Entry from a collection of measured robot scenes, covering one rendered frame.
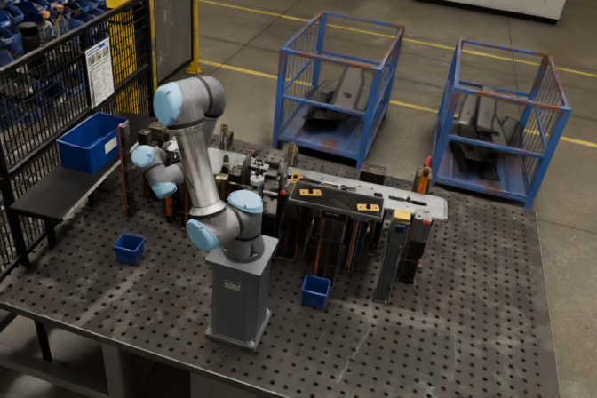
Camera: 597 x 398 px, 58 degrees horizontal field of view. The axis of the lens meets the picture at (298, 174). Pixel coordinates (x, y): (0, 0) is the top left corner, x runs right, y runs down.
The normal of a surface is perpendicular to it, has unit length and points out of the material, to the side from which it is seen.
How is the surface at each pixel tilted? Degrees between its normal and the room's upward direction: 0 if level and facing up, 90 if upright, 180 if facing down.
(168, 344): 0
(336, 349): 0
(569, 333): 0
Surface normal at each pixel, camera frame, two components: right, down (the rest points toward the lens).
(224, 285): -0.29, 0.50
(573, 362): 0.10, -0.83
